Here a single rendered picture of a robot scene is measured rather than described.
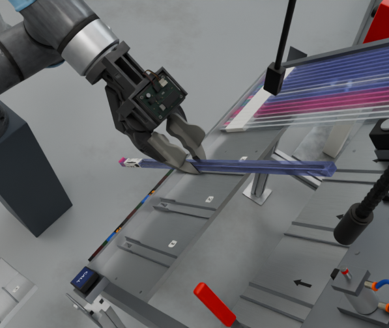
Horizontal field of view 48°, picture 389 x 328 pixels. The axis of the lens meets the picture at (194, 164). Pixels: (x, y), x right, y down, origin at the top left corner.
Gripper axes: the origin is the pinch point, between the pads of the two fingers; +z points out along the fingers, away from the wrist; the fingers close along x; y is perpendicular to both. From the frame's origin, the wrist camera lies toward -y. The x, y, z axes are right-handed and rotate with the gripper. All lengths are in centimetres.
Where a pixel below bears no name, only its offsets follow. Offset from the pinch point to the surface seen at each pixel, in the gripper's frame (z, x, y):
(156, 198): 4.1, 0.4, -27.1
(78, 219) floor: 3, 0, -113
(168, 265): 10.1, -11.8, -9.8
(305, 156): 50, 77, -83
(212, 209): 10.0, 0.8, -9.8
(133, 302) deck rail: 9.2, -20.1, -8.5
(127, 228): 3.9, -8.4, -27.1
